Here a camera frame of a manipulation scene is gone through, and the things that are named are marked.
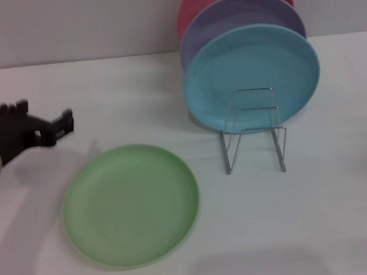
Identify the green plate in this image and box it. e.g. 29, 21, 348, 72
56, 138, 206, 275

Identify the purple plate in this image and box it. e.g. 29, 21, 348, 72
174, 0, 310, 73

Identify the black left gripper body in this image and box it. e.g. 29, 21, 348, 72
0, 113, 48, 168

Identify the metal wire plate rack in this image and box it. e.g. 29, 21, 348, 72
215, 84, 292, 179

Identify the blue plate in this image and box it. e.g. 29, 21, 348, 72
177, 18, 327, 141

